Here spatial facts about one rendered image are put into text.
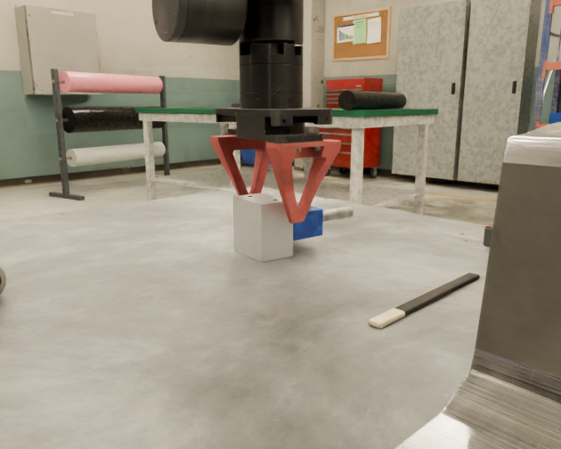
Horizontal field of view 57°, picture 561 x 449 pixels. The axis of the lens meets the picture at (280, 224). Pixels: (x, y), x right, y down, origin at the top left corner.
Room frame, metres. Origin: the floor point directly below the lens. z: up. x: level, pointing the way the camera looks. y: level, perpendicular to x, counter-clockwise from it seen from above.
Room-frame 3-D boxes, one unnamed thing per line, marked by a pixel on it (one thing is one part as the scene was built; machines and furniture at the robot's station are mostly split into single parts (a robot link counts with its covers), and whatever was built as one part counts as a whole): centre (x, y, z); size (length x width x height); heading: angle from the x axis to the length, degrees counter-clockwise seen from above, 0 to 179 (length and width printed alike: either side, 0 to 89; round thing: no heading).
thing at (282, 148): (0.46, -0.01, 0.88); 0.07 x 0.07 x 0.09; 35
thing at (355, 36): (7.05, -1.03, 1.80); 0.90 x 0.03 x 0.60; 46
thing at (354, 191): (4.41, 0.06, 0.51); 2.40 x 1.13 x 1.02; 50
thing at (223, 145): (0.50, 0.02, 0.88); 0.07 x 0.07 x 0.09; 35
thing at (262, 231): (0.50, -0.02, 0.83); 0.13 x 0.05 x 0.05; 126
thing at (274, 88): (0.48, 0.01, 0.95); 0.10 x 0.07 x 0.07; 35
